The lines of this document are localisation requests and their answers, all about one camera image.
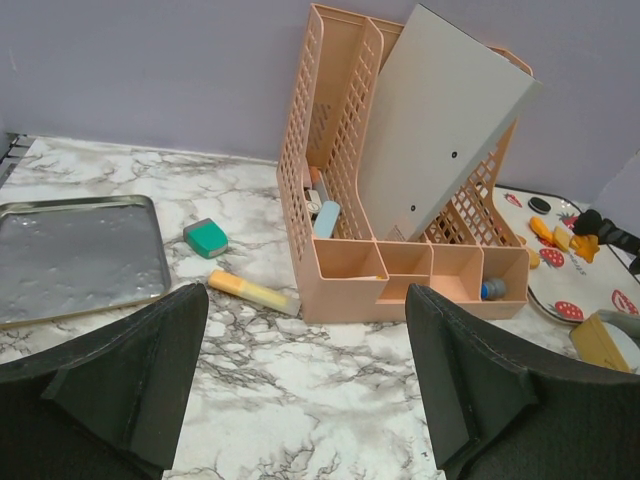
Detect grey folder board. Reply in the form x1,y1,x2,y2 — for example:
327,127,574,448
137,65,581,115
357,4,541,241

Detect pink white stapler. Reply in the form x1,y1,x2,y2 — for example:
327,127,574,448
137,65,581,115
304,166,329,220

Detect gold metal cookie tin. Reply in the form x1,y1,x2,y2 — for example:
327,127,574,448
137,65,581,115
569,310,639,375

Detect rectangular tan biscuit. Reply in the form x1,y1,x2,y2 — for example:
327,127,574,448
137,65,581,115
552,226,572,252

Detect orange fish-shaped cookie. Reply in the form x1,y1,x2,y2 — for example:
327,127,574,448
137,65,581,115
570,235,600,264
529,216,553,242

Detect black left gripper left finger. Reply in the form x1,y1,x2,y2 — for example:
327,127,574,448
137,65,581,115
1,284,209,479

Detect silver tin lid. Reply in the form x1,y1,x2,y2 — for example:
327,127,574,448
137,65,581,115
1,195,171,327

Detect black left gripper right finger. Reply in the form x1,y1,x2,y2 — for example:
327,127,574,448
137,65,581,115
405,284,639,479

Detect light blue eraser case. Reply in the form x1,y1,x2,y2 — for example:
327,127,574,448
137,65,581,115
314,200,341,239

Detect teal eraser block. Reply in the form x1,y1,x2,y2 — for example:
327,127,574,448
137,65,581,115
183,218,228,259

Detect black round sandwich cookie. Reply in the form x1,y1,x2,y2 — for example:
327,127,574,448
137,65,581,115
528,197,551,215

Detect peach plastic desk organizer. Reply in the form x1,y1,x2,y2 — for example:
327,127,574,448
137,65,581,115
277,4,540,324

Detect strawberry print white tray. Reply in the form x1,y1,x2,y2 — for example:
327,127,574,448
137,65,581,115
493,186,639,324

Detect black-tipped metal tongs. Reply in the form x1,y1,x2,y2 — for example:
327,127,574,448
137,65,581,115
573,209,640,276

